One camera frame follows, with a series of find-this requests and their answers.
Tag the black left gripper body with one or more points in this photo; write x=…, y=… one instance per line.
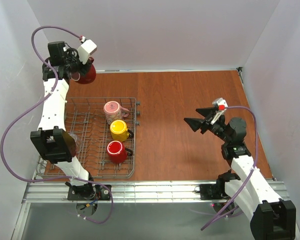
x=78, y=67

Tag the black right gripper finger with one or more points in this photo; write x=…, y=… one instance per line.
x=194, y=123
x=206, y=112

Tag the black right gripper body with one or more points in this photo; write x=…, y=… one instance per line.
x=208, y=120

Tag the dark red mug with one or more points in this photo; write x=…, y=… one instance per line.
x=89, y=78

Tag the clear glass cup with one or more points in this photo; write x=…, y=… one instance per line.
x=78, y=142

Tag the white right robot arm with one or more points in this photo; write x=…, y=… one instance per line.
x=270, y=216

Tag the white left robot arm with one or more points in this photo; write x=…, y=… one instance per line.
x=51, y=139

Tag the pink ghost pattern mug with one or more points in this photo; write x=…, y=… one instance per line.
x=114, y=111

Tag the yellow mug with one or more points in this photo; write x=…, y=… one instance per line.
x=120, y=131

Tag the bright red mug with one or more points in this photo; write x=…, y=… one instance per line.
x=117, y=152

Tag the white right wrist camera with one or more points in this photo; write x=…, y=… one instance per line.
x=220, y=106

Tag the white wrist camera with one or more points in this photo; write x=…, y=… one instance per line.
x=85, y=50
x=220, y=106

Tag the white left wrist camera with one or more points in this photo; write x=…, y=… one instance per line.
x=85, y=50

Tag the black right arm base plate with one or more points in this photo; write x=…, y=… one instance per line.
x=212, y=192

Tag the grey wire dish rack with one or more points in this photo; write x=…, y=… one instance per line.
x=85, y=118

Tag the aluminium frame rail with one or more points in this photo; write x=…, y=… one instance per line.
x=124, y=192

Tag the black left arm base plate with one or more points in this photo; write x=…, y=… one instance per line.
x=99, y=193

